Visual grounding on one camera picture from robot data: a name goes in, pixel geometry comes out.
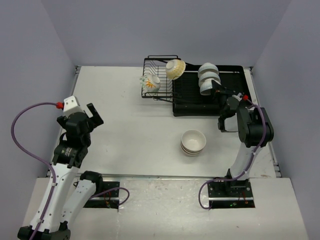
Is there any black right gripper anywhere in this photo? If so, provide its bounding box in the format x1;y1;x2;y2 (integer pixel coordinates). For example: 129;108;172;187
210;80;236;118

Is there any white bowl front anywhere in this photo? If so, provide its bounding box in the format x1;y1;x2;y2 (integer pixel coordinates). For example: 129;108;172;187
199;79;215;96

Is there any white bowl back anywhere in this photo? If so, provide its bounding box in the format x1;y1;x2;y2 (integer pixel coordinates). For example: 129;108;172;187
197;62;219;77

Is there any beige floral bowl back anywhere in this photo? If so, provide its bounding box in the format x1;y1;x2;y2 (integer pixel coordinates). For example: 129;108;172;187
181;129;207;151

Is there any beige floral bowl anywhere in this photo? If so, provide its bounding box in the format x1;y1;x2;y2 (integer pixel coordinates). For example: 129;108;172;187
181;129;207;151
181;148;201;157
180;142;203;153

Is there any beige floral bowl front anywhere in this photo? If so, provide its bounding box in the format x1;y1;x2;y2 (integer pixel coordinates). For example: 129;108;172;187
181;148;201;157

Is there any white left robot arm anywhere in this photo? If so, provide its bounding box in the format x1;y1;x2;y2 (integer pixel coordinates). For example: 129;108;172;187
17;96;104;240

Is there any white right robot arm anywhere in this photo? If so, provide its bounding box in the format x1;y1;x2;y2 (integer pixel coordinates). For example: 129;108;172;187
210;80;275;197

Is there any black dish drying tray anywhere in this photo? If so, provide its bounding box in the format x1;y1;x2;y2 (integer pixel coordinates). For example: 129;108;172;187
172;63;251;117

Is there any yellow patterned bowl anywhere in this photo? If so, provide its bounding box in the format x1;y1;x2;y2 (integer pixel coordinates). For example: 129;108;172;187
165;59;186;80

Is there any white green floral bowl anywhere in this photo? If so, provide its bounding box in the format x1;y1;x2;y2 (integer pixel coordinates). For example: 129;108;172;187
139;74;161;93

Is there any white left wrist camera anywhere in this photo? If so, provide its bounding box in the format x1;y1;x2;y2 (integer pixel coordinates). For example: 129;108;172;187
63;95;84;117

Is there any black wire dish rack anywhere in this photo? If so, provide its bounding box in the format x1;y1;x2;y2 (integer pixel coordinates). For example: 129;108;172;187
141;54;201;103

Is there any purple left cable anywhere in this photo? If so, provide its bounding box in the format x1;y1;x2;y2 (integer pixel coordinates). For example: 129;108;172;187
11;101;63;238

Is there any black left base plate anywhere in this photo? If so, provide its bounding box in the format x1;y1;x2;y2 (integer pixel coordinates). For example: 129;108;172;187
84;181;120;210

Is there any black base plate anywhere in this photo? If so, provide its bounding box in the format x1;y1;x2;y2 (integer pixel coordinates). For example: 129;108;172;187
207;179;255;209
84;181;120;210

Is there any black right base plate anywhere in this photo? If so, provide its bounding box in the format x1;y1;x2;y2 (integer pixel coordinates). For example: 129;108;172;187
207;179;255;209

